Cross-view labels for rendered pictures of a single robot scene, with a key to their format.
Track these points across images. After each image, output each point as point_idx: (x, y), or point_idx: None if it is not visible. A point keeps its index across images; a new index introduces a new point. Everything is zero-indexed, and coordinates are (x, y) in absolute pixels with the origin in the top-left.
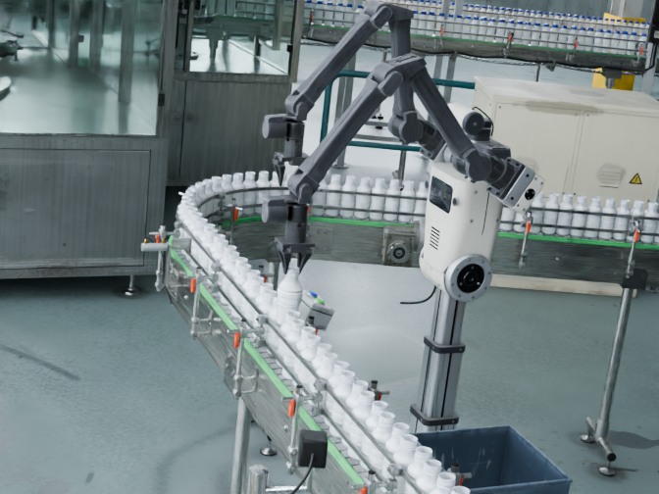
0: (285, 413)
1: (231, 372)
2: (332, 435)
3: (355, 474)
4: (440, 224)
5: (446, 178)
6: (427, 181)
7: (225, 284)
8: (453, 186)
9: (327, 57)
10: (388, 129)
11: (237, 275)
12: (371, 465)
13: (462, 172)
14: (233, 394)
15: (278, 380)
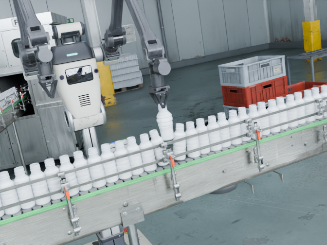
0: (220, 164)
1: (138, 208)
2: (260, 137)
3: (293, 129)
4: (87, 90)
5: (81, 63)
6: (61, 75)
7: (73, 179)
8: (90, 63)
9: (24, 3)
10: (22, 58)
11: (94, 157)
12: (298, 117)
13: (117, 43)
14: (179, 196)
15: (201, 158)
